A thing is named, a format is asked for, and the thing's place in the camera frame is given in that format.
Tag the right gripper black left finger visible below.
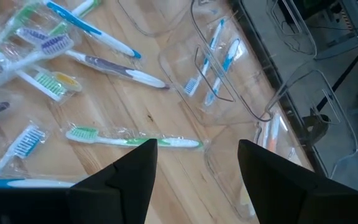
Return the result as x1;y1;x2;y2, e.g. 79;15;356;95
69;139;158;224

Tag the clear plastic bin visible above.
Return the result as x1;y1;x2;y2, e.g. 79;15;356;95
203;70;358;222
158;0;319;126
117;0;198;39

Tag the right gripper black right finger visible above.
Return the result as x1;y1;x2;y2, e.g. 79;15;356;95
237;139;358;224

